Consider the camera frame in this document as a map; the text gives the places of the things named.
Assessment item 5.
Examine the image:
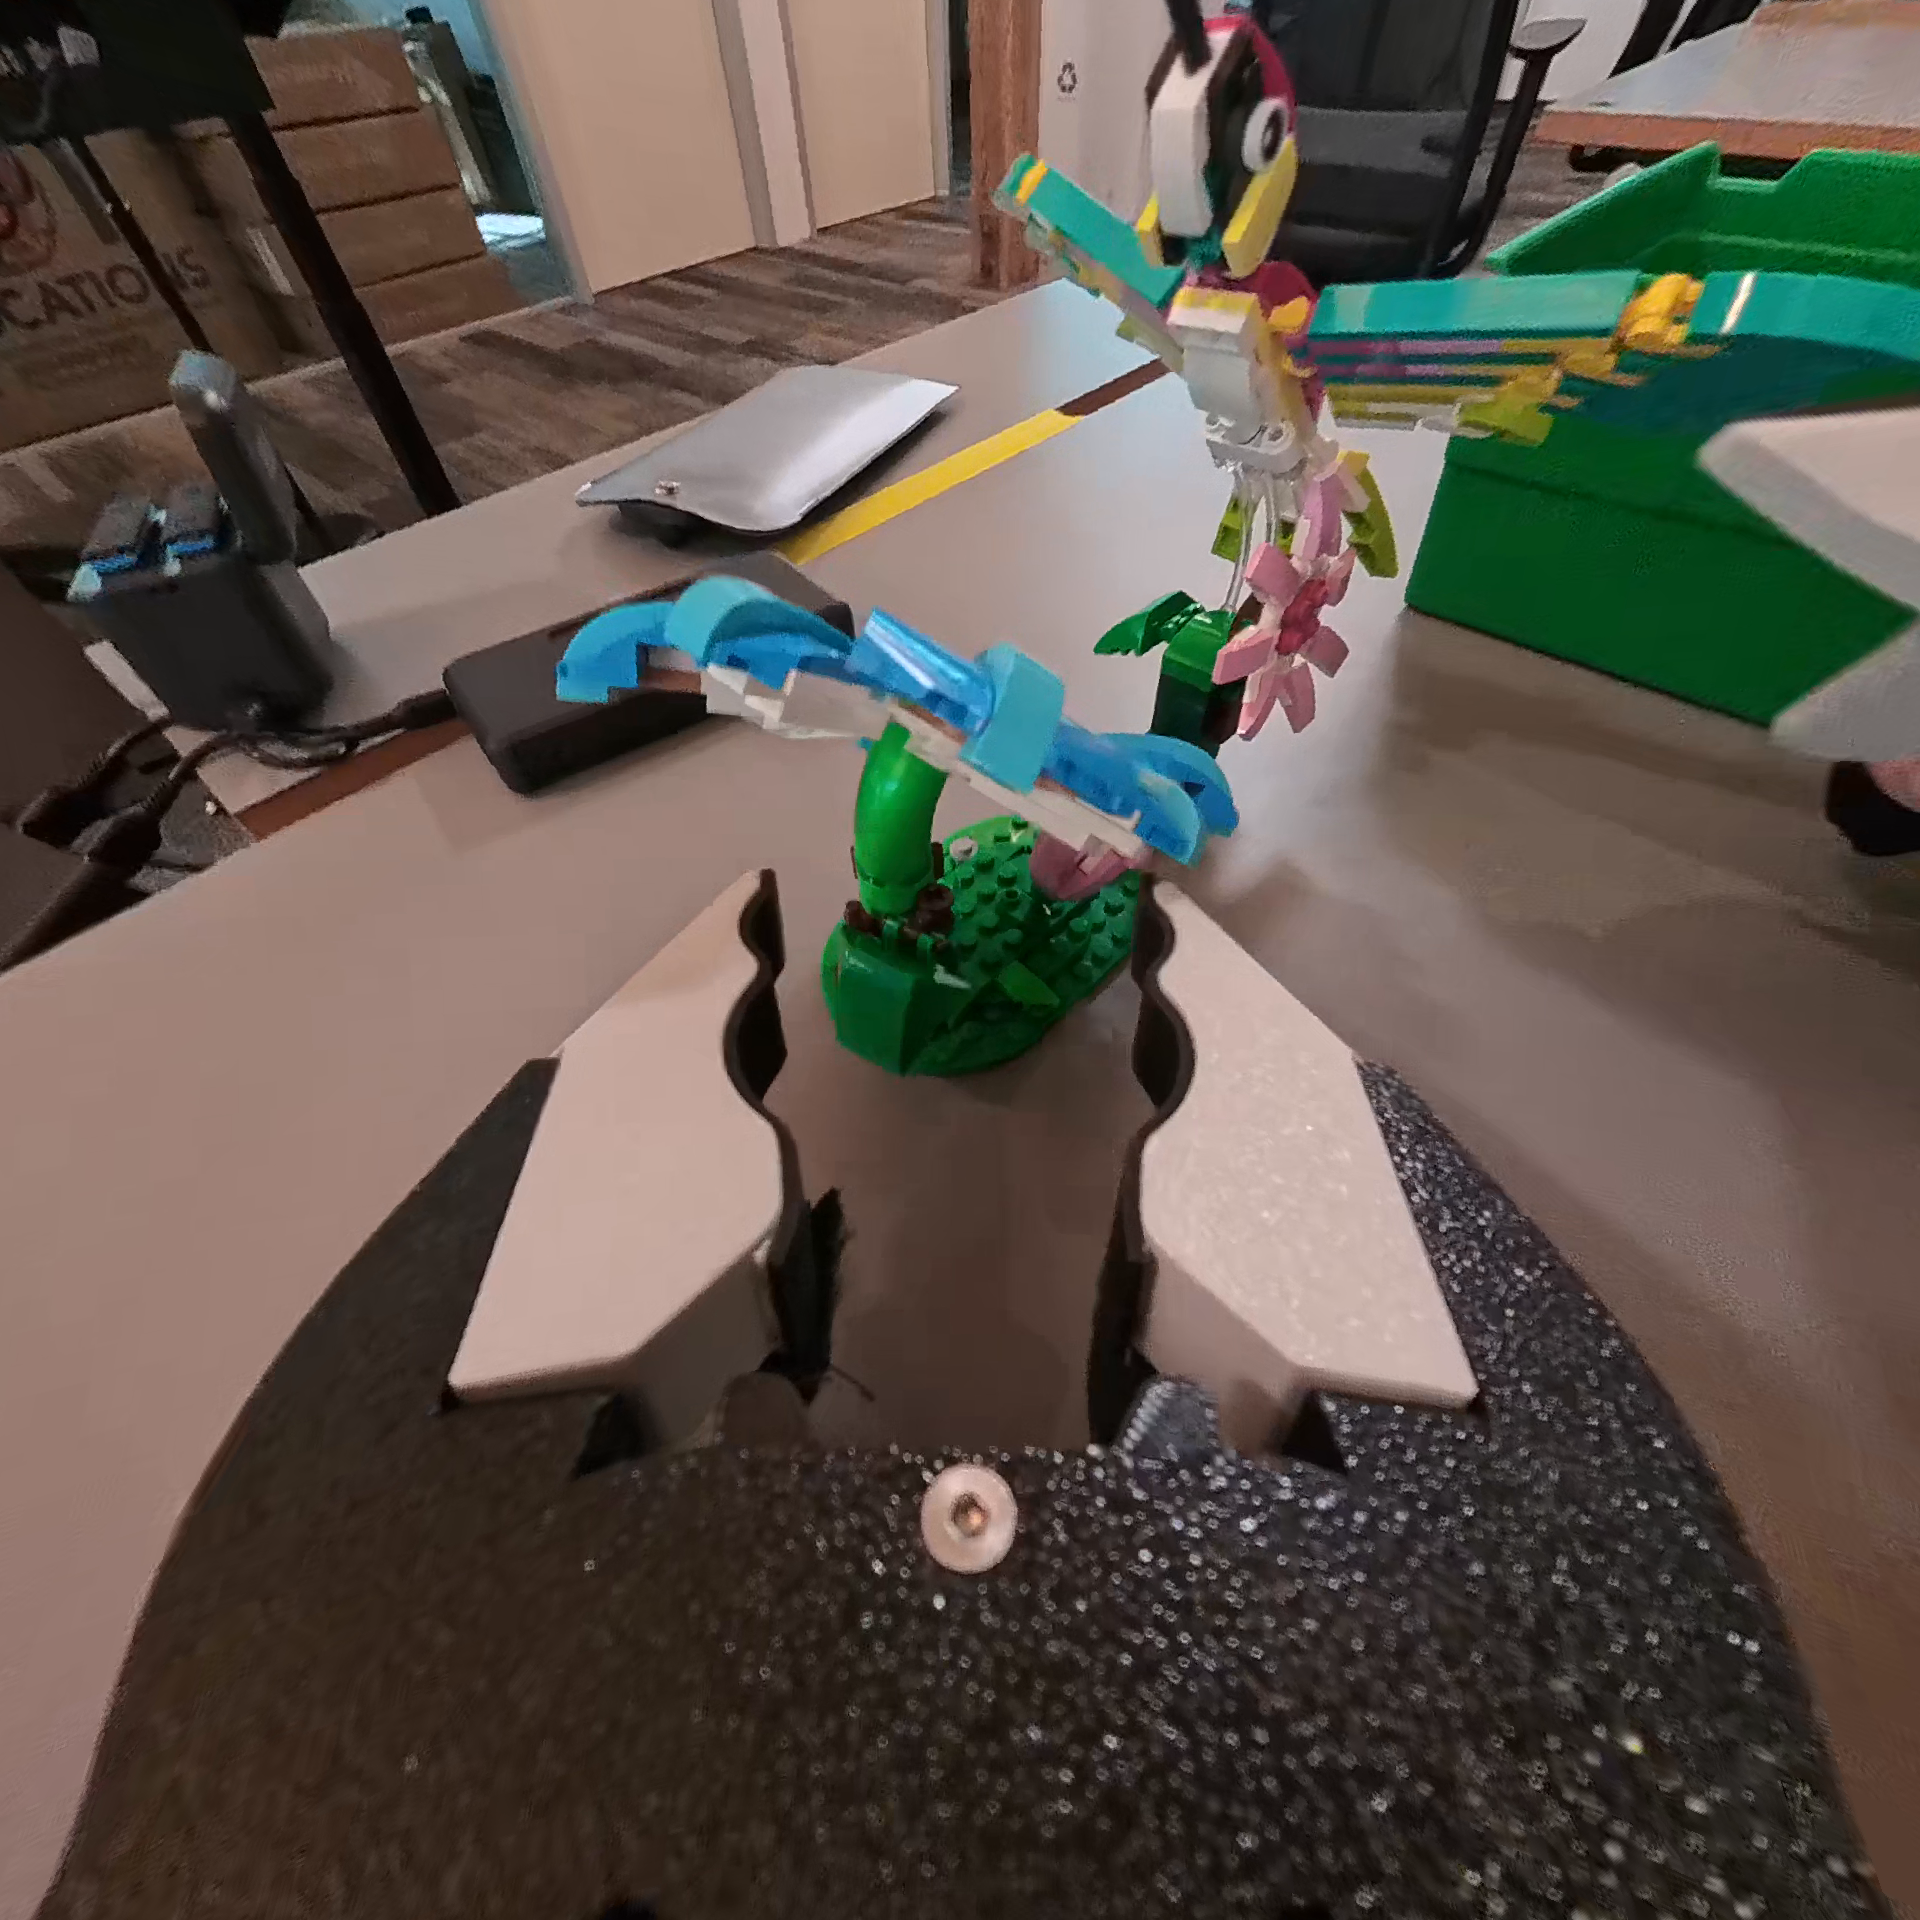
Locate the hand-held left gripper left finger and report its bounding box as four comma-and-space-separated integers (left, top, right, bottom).
448, 867, 793, 1448

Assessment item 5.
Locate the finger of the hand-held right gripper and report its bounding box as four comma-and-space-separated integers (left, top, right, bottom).
1767, 626, 1920, 770
1698, 402, 1920, 620

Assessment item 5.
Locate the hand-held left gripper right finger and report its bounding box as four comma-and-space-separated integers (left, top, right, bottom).
1128, 876, 1484, 1463

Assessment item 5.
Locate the green lego base with stems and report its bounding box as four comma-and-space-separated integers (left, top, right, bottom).
820, 589, 1251, 1079

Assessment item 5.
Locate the blue lego bird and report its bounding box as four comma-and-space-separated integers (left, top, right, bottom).
552, 574, 1244, 874

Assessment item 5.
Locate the teal lego bird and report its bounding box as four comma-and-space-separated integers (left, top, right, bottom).
994, 0, 1920, 458

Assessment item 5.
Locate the pink lego flower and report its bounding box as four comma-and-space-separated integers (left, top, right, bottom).
1210, 447, 1365, 740

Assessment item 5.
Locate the green plastic bin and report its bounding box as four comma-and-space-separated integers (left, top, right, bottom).
1408, 140, 1920, 729

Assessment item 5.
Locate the wooden top desk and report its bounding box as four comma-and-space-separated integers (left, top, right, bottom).
1531, 0, 1920, 177

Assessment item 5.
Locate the black power bank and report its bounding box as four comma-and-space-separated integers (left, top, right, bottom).
440, 552, 860, 798

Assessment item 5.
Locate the black mesh office chair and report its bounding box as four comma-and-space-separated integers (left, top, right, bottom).
1249, 0, 1551, 283

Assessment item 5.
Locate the grey battery charger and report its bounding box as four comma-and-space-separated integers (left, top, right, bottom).
64, 348, 341, 729

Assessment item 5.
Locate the silver pouch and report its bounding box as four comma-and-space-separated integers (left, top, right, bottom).
574, 363, 962, 544

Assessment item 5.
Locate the yellow tape strip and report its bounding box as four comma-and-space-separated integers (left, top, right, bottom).
783, 402, 1085, 566

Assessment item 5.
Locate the wooden pillar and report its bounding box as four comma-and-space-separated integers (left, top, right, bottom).
964, 0, 1048, 291

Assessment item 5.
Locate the cardboard box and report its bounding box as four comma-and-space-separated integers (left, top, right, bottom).
0, 127, 295, 455

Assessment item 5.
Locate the white door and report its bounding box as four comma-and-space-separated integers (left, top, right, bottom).
487, 0, 740, 298
783, 0, 962, 235

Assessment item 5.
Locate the black cable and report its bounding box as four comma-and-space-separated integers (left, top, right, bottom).
0, 682, 455, 902

